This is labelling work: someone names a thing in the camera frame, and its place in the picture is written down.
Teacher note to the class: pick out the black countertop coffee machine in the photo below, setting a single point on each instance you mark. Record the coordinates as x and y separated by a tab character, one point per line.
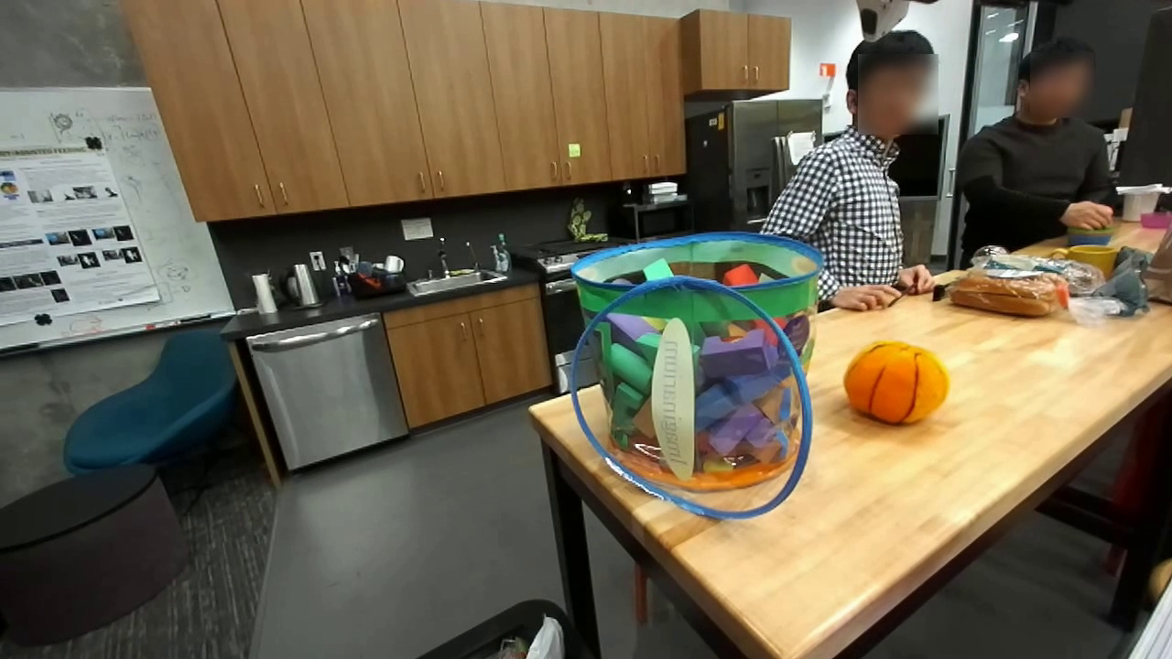
655	214

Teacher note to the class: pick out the round orange ball toy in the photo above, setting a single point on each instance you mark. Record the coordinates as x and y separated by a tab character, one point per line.
898	386

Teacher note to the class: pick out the checkered shirt person left hand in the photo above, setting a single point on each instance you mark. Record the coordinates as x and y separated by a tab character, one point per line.
916	279

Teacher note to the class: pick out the white cup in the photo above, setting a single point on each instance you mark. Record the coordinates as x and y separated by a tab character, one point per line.
1140	202

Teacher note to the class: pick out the dark round ottoman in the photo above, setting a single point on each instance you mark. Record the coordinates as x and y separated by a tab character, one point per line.
80	551

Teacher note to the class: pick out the dark countertop appliance cluster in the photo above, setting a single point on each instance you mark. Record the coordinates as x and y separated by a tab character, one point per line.
368	275

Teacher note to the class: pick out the grey crumpled plastic bag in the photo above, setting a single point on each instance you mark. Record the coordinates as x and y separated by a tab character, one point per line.
1120	289

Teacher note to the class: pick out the green countertop plant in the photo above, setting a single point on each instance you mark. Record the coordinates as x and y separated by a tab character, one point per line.
587	221

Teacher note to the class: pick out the wooden upper wall cabinets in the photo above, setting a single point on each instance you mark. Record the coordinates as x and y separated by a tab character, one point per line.
405	96

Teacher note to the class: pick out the person in checkered shirt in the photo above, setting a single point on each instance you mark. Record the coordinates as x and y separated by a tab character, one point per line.
843	206

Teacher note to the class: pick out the blue lounge chair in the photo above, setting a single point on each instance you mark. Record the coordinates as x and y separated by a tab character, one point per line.
161	409

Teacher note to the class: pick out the red foam block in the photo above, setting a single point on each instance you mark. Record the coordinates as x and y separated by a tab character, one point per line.
740	275

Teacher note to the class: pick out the bagged bread loaf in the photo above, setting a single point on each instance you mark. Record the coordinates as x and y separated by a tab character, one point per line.
1008	293

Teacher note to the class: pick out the wooden lower sink cabinet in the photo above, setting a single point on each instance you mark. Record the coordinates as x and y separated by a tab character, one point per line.
469	354

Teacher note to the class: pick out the person in dark sweater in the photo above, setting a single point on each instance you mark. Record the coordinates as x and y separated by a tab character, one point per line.
1021	184

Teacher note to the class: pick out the checkered shirt person right hand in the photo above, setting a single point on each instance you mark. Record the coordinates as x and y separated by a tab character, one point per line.
867	297

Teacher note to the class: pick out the white paper towel roll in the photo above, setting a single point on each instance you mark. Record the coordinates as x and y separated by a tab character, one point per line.
267	293

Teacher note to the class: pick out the kitchen faucet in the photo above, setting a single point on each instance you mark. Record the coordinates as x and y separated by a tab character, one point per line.
456	258

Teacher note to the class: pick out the stainless steel refrigerator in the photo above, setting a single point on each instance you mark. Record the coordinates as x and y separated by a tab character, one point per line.
764	160

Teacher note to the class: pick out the white wall whiteboard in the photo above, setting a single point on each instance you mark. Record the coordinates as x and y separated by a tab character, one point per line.
172	184

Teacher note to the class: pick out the purple foam block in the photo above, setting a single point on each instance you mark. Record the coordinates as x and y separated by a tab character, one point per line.
734	357

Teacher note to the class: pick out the dark sweater person left hand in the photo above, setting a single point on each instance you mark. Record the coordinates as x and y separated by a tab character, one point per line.
1088	219

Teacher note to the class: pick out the steel kitchen sink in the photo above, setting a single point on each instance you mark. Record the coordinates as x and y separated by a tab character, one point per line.
458	282

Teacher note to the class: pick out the printed poster on whiteboard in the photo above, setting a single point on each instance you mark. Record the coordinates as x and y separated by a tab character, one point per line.
74	241

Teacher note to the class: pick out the stainless steel dishwasher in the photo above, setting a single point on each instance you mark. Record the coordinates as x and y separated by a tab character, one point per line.
329	389

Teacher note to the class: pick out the small wooden cabinet over fridge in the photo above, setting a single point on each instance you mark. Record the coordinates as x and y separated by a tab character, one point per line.
734	54

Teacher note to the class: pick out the soap dispenser bottle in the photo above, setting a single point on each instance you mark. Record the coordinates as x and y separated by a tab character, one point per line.
499	253

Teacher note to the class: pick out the clear round blue-rimmed bag lid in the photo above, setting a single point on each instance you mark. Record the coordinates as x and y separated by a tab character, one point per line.
672	404

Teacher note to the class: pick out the jar of colourful blocks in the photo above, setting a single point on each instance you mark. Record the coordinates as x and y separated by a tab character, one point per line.
798	282

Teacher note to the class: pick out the white wall outlet plate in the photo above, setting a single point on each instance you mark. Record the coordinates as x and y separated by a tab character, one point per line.
419	228

